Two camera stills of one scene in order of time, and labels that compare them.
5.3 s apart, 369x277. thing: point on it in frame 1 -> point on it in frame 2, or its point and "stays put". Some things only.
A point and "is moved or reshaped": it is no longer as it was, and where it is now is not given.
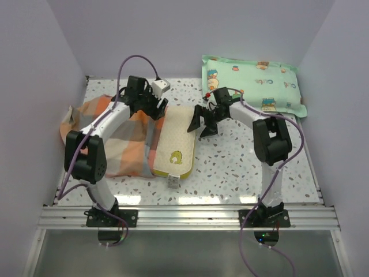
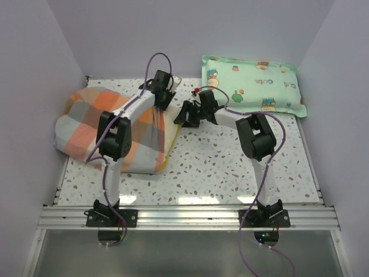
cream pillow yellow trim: (175, 150) is moved or reshaped
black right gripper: (210, 129) -> (188, 107)
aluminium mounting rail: (74, 218) stays put
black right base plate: (279, 220) stays put
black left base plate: (97, 217) stays put
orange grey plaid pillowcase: (131, 144) is moved or reshaped
